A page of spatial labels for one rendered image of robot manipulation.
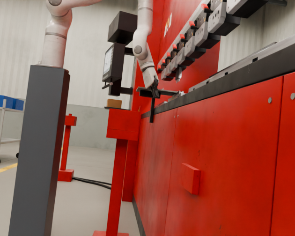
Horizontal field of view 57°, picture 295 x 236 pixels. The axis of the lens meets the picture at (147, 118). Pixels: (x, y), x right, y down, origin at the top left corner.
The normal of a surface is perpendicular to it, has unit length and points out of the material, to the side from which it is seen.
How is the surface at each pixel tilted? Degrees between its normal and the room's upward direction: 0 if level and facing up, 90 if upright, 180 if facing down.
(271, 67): 90
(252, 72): 90
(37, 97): 90
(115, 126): 90
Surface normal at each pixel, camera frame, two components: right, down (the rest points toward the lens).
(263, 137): -0.99, -0.11
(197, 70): 0.12, -0.04
